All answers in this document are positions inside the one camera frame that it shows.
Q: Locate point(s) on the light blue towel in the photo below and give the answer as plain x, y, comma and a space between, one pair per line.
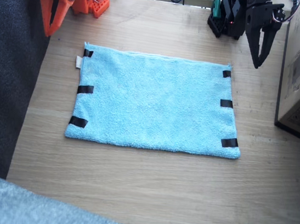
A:
157, 102

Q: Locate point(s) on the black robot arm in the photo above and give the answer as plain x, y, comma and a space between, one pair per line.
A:
229, 14

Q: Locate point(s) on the green clamp at black arm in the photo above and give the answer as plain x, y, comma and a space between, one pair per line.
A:
216, 6

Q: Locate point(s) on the dark grey fabric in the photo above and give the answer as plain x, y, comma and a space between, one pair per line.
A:
6, 71

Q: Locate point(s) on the light grey fuzzy fabric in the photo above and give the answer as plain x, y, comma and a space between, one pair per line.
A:
29, 209

